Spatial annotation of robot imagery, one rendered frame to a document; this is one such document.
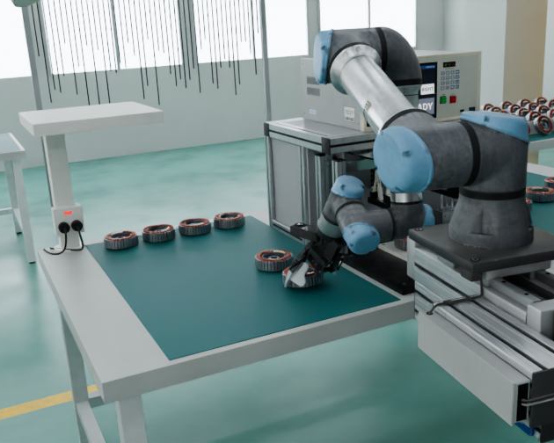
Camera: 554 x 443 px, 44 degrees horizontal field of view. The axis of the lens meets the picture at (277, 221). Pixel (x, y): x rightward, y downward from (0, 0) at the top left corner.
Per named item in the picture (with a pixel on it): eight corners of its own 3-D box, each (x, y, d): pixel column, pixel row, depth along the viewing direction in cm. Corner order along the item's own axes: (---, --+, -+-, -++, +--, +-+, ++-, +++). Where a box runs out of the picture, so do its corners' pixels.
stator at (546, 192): (561, 201, 249) (562, 192, 248) (531, 204, 249) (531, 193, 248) (548, 194, 260) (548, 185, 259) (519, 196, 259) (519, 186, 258)
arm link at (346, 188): (342, 193, 156) (331, 170, 162) (327, 228, 163) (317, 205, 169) (373, 195, 159) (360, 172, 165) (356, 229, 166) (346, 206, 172)
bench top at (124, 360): (754, 224, 230) (755, 209, 229) (105, 404, 140) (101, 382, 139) (528, 172, 318) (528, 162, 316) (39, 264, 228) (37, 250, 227)
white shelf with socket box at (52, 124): (178, 257, 212) (164, 110, 199) (55, 281, 197) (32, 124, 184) (147, 229, 243) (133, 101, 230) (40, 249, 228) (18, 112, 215)
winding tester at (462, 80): (479, 116, 216) (482, 50, 211) (364, 132, 199) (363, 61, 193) (405, 105, 250) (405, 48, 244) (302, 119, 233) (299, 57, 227)
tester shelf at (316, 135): (511, 127, 220) (512, 113, 219) (329, 155, 192) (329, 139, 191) (426, 114, 258) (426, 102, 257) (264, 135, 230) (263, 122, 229)
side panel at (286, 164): (315, 245, 216) (311, 145, 207) (306, 247, 215) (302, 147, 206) (276, 224, 241) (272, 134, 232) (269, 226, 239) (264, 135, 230)
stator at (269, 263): (279, 275, 192) (279, 263, 191) (247, 269, 198) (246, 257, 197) (300, 263, 201) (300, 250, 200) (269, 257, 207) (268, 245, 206)
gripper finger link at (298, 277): (289, 298, 175) (313, 272, 173) (276, 282, 178) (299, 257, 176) (295, 299, 178) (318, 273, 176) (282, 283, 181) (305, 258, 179)
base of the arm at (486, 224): (551, 242, 122) (555, 188, 119) (478, 254, 117) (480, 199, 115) (499, 221, 136) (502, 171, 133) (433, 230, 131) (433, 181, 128)
